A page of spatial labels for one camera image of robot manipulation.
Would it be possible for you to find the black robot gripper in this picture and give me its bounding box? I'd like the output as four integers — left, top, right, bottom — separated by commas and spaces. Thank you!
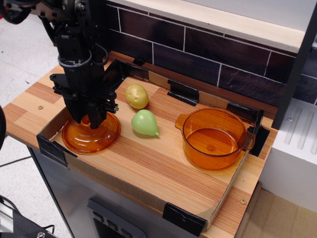
50, 63, 120, 129

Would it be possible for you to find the orange transparent pot lid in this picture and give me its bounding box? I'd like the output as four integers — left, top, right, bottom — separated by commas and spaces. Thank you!
62, 114, 121, 155

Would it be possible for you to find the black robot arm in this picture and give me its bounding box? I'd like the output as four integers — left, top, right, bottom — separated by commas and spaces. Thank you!
0, 0, 120, 129

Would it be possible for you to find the orange transparent plastic pot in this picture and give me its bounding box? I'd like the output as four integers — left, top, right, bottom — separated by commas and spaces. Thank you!
175, 108, 255, 170

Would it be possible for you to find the yellow toy potato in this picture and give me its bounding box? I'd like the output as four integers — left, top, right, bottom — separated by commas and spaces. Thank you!
125, 84, 149, 109

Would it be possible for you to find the green toy pear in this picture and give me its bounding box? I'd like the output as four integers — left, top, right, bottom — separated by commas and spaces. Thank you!
131, 110, 159, 136

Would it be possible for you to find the cardboard fence with black tape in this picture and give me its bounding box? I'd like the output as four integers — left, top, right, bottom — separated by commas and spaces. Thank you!
41, 68, 276, 238

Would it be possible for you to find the grey toy oven front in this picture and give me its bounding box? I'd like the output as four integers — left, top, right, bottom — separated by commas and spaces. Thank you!
27, 146, 238, 238

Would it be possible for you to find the white toy sink unit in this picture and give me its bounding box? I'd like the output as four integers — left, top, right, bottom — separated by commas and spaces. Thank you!
260, 99, 317, 212

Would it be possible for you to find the dark wooden upright post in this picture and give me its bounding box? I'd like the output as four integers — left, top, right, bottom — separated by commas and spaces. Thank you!
90, 0, 109, 53

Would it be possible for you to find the black cable bottom left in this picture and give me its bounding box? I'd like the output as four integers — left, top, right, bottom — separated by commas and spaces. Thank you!
0, 194, 55, 238

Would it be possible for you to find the dark grey right post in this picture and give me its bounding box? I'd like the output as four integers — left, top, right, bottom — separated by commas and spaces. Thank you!
271, 5, 317, 130

